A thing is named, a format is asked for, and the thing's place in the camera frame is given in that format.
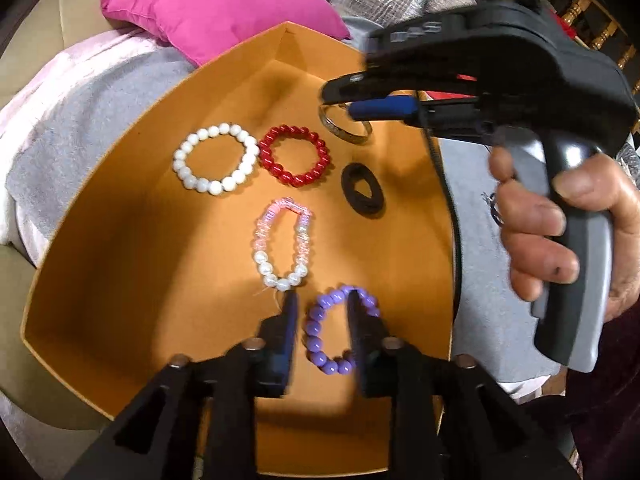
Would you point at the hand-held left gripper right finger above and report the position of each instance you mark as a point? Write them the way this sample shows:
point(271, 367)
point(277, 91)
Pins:
point(357, 330)

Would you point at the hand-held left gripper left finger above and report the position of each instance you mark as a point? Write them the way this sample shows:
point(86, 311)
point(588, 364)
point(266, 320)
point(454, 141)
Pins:
point(287, 330)

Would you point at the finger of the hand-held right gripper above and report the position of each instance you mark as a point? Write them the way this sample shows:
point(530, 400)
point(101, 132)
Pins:
point(385, 107)
point(345, 89)

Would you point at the metal cuff bangle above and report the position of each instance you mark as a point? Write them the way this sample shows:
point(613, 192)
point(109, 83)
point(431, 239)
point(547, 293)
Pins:
point(345, 134)

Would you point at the orange cardboard box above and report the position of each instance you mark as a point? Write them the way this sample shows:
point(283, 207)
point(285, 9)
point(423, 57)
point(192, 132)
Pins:
point(150, 260)

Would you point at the person's right hand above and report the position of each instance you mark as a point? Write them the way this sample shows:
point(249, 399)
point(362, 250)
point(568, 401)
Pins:
point(530, 220)

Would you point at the magenta cushion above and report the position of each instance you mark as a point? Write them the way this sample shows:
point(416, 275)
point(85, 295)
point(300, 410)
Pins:
point(215, 0)

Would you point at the beige sofa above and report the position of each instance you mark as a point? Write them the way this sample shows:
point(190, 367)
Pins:
point(35, 335)

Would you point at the dark red garment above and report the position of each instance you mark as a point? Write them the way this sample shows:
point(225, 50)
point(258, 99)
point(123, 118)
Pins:
point(610, 400)

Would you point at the grey blanket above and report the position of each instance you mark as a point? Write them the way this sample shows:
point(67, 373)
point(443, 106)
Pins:
point(75, 125)

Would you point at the wooden spindle rail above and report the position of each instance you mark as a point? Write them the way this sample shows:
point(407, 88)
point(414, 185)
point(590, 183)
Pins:
point(595, 15)

